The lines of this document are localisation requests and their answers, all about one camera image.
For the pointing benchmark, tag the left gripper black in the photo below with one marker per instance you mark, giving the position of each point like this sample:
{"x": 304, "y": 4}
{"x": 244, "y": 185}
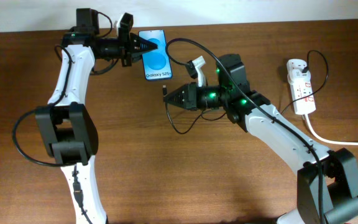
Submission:
{"x": 133, "y": 40}

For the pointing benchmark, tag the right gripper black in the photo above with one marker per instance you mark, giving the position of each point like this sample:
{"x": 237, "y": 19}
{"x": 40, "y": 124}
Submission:
{"x": 191, "y": 97}

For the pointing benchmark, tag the blue screen smartphone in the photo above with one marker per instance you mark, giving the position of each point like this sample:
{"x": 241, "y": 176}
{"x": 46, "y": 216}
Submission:
{"x": 156, "y": 63}

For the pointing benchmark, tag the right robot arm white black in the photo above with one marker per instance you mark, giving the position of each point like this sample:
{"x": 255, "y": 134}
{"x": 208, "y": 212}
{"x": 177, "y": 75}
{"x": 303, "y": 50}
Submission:
{"x": 327, "y": 180}

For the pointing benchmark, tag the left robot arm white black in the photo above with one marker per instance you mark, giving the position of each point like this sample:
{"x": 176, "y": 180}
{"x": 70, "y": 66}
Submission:
{"x": 66, "y": 127}

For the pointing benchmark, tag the white power strip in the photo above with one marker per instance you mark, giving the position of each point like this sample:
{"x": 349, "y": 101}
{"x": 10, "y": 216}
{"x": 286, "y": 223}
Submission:
{"x": 300, "y": 85}

